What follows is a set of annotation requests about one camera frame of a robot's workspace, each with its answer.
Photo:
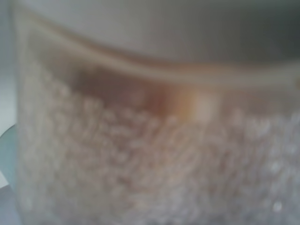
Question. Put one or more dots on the clear plastic drink bottle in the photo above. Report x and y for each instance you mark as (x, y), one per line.
(158, 112)

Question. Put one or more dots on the teal plastic cup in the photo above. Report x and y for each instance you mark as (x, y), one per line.
(8, 150)

